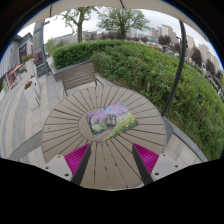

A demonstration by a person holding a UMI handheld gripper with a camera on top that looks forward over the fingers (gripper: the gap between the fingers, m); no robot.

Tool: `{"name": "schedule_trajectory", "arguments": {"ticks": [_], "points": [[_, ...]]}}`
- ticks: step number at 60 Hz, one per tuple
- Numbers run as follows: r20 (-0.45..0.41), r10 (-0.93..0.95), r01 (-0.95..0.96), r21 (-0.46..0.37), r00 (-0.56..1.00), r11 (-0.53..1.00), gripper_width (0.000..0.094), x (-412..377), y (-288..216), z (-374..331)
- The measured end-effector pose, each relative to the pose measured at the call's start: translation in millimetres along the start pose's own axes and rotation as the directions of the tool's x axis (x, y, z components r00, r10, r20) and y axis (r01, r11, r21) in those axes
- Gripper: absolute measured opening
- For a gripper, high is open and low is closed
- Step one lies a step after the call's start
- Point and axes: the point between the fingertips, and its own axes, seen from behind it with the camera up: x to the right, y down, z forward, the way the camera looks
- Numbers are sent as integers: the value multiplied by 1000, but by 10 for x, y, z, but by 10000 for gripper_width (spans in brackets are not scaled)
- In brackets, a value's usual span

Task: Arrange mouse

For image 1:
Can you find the grey shopfront building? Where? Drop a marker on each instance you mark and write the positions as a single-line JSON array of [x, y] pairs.
[[11, 56]]

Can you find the brown slatted chair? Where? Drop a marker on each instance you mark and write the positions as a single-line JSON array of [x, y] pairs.
[[78, 75]]

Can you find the cream parasol canopy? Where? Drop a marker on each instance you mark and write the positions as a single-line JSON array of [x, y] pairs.
[[100, 3]]

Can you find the large white flower planter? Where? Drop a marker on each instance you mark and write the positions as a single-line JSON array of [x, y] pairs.
[[31, 96]]

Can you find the tall grey sign pillar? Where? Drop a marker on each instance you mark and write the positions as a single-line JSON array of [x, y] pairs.
[[38, 43]]

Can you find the green hedge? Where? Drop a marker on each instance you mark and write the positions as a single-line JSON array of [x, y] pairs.
[[140, 70]]

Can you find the distant apartment buildings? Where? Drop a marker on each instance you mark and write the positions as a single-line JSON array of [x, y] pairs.
[[166, 31]]

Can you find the black curved parasol pole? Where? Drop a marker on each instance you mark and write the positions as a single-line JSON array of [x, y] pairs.
[[181, 60]]

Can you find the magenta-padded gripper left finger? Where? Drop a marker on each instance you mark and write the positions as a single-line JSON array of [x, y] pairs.
[[76, 160]]

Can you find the floral print mouse pad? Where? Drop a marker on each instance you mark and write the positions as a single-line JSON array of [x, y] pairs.
[[125, 123]]

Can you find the small white flower planter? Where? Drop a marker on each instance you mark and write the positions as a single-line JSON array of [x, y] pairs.
[[30, 68]]

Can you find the round-crowned tree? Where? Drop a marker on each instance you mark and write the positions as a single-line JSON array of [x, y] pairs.
[[123, 20]]

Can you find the thin-crowned tree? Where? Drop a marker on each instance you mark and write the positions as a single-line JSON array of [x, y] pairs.
[[80, 30]]

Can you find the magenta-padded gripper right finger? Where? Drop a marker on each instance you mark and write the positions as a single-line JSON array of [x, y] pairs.
[[146, 160]]

